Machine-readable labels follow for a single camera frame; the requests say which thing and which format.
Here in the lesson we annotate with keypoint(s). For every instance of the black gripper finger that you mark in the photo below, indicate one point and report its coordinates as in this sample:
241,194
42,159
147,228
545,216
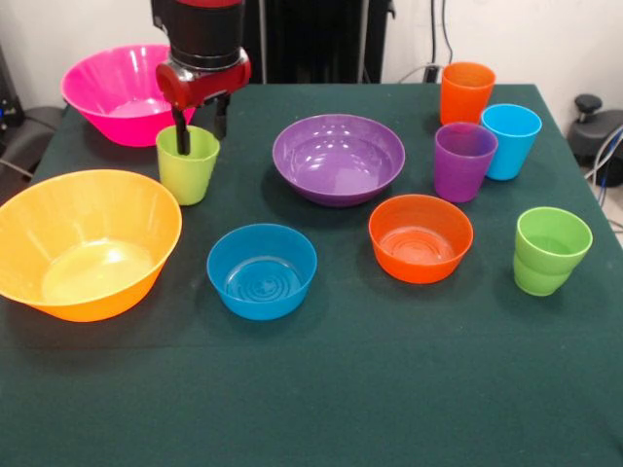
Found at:
182,135
222,117

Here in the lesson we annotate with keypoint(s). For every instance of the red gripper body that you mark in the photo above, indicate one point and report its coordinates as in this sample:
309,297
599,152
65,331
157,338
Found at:
199,87

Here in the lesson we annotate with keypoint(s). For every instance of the lime yellow cup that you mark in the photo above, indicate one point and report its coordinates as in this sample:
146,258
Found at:
187,182

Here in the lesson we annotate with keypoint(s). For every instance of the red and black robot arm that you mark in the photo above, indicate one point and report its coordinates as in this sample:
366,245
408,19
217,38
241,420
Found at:
204,34

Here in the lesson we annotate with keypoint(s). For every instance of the black computer tower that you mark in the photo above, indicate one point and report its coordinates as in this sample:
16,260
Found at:
7,97

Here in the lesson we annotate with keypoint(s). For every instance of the large pink bowl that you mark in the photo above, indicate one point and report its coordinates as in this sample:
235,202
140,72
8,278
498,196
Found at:
97,82

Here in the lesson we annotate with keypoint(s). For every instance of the purple bowl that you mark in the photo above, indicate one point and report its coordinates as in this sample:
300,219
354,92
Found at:
340,160

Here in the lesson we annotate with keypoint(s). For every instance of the large orange yellow bowl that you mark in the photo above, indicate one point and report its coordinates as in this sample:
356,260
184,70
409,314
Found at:
73,209

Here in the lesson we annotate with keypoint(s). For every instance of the small blue bowl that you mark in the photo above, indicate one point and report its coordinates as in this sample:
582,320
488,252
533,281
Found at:
263,304

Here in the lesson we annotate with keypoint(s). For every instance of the black power adapter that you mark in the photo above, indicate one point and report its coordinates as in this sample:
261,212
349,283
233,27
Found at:
431,73

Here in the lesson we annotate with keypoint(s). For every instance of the orange cup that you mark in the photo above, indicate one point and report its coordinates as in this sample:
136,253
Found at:
462,104

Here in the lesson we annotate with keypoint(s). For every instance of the purple cup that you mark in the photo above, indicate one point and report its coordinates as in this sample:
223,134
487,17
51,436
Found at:
460,180

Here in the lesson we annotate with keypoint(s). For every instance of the small orange bowl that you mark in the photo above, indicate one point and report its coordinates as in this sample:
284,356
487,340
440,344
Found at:
418,272

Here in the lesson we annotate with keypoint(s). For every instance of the blue cup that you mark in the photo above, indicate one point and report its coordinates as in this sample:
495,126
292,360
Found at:
516,146

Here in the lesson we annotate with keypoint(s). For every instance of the dark green tablecloth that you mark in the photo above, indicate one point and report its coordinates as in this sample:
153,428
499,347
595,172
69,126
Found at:
340,389

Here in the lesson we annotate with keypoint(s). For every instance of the green cup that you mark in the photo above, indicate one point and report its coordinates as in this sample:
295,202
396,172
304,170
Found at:
555,228
540,282

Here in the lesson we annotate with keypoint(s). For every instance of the black equipment with knob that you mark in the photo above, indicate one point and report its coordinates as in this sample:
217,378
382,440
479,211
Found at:
596,131

